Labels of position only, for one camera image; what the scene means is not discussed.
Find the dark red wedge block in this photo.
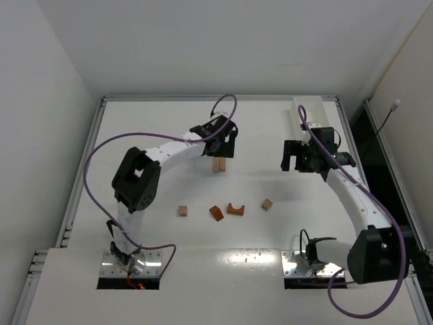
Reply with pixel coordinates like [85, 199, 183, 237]
[209, 206, 224, 222]

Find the dark red arch block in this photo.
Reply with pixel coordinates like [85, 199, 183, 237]
[227, 203, 245, 216]

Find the metal base plate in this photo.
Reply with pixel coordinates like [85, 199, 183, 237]
[99, 250, 162, 279]
[281, 250, 340, 280]

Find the light long wood block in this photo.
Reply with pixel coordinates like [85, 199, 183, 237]
[212, 157, 220, 173]

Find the light wood cube block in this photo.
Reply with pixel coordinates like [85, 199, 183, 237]
[178, 205, 188, 217]

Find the white perforated box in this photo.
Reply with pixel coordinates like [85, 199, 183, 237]
[289, 96, 330, 142]

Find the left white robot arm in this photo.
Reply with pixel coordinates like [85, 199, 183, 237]
[107, 114, 238, 265]

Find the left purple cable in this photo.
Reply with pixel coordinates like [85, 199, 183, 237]
[83, 93, 237, 275]

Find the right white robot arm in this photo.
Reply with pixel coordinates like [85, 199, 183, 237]
[281, 140, 411, 284]

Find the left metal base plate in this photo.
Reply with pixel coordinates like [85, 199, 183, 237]
[99, 250, 162, 279]

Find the purple cable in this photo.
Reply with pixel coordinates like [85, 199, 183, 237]
[83, 93, 237, 275]
[297, 104, 407, 319]

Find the black wall cable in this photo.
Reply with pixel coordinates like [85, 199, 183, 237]
[375, 100, 401, 135]

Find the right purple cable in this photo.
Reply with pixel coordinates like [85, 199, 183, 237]
[297, 104, 407, 319]

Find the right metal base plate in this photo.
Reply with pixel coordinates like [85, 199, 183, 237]
[281, 250, 340, 280]

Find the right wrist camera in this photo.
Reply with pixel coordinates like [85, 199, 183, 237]
[311, 127, 341, 152]

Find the light pentagon wood block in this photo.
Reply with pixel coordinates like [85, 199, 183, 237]
[261, 198, 273, 211]

